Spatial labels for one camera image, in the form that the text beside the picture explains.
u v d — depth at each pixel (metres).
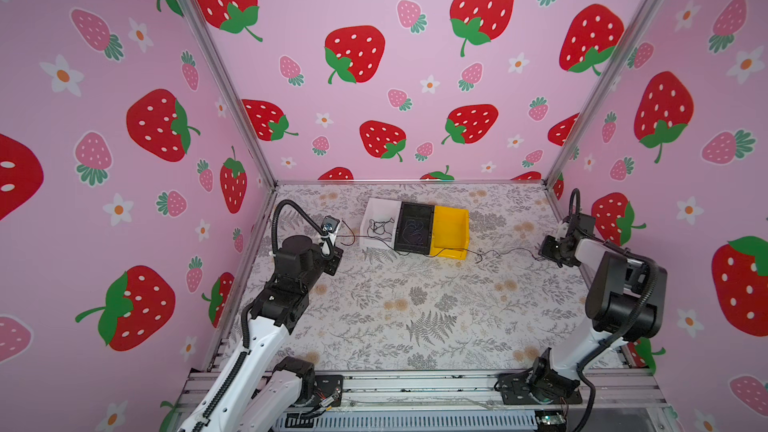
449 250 0.99
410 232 1.05
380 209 1.11
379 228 1.07
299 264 0.55
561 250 0.77
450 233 1.05
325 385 0.75
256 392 0.57
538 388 0.69
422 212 1.11
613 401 0.73
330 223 0.63
